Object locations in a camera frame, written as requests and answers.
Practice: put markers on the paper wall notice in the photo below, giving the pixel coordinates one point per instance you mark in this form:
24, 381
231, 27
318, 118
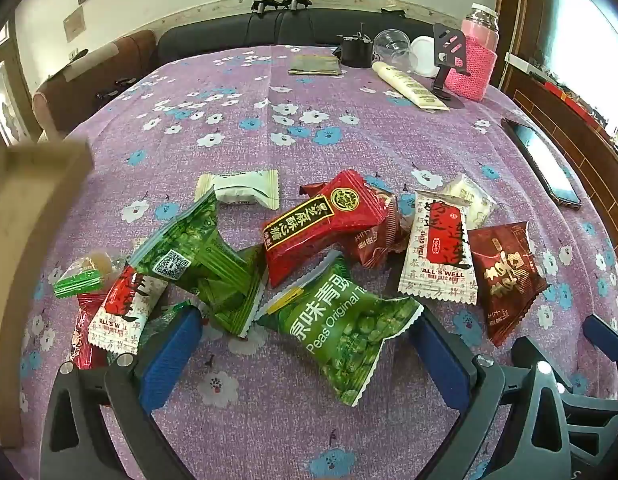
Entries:
74, 24

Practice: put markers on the bright window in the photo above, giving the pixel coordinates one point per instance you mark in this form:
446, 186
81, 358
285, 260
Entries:
594, 35

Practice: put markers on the dark green snack packet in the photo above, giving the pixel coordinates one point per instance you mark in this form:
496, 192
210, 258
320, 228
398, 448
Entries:
161, 317

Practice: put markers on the spare gripper on sofa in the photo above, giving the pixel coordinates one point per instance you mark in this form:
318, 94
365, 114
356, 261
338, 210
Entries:
295, 0
261, 2

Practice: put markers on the plain red snack packet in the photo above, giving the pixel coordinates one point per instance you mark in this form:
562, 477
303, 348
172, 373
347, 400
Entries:
86, 345

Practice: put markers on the olive green flat packet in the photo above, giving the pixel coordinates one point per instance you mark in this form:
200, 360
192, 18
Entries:
315, 65

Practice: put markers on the black leather sofa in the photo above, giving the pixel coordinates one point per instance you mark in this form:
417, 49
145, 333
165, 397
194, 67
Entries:
214, 40

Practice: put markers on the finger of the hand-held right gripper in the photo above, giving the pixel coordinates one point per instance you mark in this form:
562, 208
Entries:
606, 336
596, 412

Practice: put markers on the large green pea packet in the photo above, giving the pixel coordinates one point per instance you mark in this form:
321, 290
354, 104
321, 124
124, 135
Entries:
349, 325

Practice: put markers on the red packet with black label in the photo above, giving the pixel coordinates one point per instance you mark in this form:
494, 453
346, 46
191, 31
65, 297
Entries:
314, 225

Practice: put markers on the white packet with red label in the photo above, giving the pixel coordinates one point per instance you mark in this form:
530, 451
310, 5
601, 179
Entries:
441, 255
121, 310

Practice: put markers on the shallow cardboard box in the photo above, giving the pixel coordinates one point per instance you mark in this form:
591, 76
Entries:
29, 240

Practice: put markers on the clear green-striped snack packet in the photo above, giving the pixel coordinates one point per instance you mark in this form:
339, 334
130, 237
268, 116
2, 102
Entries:
81, 277

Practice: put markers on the black clip holder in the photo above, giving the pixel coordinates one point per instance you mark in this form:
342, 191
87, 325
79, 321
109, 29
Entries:
356, 51

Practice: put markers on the brown snack packet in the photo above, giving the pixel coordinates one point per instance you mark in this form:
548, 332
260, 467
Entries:
384, 245

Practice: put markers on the small green pea packet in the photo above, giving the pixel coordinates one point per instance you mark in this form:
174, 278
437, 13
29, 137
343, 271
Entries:
199, 250

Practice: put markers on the bottle in pink knit sleeve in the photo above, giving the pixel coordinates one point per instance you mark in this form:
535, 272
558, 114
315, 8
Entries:
476, 55

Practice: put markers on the black smartphone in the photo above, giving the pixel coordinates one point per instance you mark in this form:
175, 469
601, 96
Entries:
544, 162

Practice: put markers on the black tools on sofa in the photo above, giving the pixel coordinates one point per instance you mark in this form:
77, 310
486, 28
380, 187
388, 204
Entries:
115, 88

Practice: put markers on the black phone stand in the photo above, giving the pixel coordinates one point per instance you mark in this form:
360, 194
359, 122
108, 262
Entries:
449, 55

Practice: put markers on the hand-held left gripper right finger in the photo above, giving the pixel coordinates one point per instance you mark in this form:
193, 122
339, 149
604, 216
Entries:
439, 360

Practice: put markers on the white and green snack packet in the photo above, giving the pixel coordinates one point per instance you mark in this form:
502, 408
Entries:
239, 191

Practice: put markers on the dark red gold-print packet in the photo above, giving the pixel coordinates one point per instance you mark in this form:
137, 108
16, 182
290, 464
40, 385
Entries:
509, 280

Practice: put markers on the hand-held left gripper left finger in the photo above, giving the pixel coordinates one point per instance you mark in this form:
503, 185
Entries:
171, 355

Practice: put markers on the cream tube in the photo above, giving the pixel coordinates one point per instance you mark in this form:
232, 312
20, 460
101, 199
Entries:
409, 85

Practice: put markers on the cream white snack packet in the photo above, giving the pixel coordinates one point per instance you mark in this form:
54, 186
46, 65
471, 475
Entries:
476, 205

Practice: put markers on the wooden cabinet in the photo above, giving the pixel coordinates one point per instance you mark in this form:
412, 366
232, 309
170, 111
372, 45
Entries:
564, 105

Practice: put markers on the brown armchair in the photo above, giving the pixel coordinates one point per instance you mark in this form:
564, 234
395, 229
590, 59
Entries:
89, 80

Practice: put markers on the clear plastic cup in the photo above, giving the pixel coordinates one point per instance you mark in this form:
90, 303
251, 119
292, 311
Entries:
391, 46

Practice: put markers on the white round container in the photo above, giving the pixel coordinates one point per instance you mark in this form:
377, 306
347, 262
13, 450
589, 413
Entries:
425, 57

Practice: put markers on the purple floral tablecloth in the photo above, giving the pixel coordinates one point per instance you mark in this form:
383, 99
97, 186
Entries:
289, 125

